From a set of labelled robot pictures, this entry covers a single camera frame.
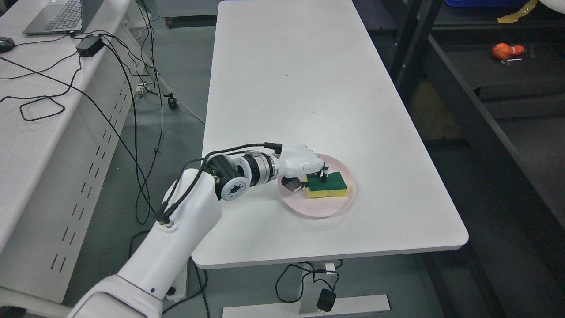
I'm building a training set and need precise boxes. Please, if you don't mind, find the white power strip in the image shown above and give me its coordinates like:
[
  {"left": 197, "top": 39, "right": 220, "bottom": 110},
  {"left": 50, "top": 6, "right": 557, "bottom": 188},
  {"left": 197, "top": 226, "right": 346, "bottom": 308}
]
[{"left": 166, "top": 261, "right": 189, "bottom": 302}]

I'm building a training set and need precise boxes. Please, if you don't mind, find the orange object on shelf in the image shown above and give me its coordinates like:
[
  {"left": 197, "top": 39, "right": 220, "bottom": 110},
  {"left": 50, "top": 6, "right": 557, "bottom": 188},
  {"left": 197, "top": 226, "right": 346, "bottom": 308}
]
[{"left": 491, "top": 42, "right": 525, "bottom": 60}]

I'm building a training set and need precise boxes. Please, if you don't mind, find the pink round plate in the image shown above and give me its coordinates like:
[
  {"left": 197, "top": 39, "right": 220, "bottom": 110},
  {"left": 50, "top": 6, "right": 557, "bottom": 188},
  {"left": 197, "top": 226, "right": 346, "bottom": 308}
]
[{"left": 277, "top": 154, "right": 356, "bottom": 219}]

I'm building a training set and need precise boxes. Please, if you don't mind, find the black computer mouse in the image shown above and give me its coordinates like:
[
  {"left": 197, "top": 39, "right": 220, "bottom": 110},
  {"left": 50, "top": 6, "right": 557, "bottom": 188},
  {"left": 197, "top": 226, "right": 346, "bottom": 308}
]
[{"left": 0, "top": 36, "right": 16, "bottom": 54}]

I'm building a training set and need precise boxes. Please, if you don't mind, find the white side desk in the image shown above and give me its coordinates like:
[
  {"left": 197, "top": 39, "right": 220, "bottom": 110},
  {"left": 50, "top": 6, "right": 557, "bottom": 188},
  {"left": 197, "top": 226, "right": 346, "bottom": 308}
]
[{"left": 0, "top": 0, "right": 139, "bottom": 307}]

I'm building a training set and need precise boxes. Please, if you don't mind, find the black cable on desk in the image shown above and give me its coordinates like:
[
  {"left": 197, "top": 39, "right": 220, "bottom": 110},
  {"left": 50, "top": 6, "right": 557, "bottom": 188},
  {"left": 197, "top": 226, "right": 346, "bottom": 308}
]
[{"left": 0, "top": 53, "right": 155, "bottom": 221}]

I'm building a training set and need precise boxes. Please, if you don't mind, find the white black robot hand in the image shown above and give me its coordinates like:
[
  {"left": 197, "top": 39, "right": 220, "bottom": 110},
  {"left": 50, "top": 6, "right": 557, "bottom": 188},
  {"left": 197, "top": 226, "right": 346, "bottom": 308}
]
[{"left": 275, "top": 144, "right": 329, "bottom": 193}]

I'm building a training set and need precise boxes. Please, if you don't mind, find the dark metal shelf rack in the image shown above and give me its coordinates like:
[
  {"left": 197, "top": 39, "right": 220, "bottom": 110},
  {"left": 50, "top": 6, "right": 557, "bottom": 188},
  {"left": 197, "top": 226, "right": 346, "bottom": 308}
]
[{"left": 354, "top": 0, "right": 564, "bottom": 318}]

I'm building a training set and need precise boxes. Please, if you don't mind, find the black plug under table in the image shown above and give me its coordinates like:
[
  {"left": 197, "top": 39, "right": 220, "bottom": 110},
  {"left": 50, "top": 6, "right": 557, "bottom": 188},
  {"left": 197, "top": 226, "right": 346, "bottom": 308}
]
[{"left": 316, "top": 288, "right": 336, "bottom": 313}]

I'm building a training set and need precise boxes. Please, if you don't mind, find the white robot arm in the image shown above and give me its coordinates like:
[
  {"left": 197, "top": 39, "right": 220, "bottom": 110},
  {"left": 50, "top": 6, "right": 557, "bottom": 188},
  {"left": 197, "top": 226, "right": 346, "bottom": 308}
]
[{"left": 68, "top": 151, "right": 222, "bottom": 318}]

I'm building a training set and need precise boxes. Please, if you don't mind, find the yellow tape piece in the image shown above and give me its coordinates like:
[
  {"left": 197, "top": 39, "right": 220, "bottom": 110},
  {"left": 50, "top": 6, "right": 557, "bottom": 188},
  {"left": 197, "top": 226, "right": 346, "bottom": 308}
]
[{"left": 497, "top": 0, "right": 539, "bottom": 24}]

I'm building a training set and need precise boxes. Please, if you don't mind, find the blue plastic bin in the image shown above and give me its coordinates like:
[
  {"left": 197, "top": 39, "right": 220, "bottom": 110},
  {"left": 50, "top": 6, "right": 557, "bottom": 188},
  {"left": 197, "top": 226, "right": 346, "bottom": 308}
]
[{"left": 444, "top": 0, "right": 528, "bottom": 8}]

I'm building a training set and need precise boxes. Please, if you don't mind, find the white table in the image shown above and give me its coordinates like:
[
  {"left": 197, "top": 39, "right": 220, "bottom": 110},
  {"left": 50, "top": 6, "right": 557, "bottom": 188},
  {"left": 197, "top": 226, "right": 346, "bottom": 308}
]
[{"left": 192, "top": 0, "right": 469, "bottom": 269}]

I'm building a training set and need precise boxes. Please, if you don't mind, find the green yellow sponge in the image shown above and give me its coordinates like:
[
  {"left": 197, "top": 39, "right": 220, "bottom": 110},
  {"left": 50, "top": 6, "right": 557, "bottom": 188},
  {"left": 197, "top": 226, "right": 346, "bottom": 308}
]
[{"left": 306, "top": 171, "right": 349, "bottom": 199}]

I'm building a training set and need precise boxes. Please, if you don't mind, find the grey laptop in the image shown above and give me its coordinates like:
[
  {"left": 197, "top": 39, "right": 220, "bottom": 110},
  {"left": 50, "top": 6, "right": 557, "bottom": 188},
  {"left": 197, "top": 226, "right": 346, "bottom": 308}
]
[{"left": 22, "top": 0, "right": 103, "bottom": 35}]

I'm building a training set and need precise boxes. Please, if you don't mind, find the black power adapter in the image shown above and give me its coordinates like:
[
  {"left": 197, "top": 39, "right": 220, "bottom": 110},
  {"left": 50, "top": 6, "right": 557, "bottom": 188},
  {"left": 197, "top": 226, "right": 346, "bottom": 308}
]
[{"left": 76, "top": 35, "right": 104, "bottom": 57}]

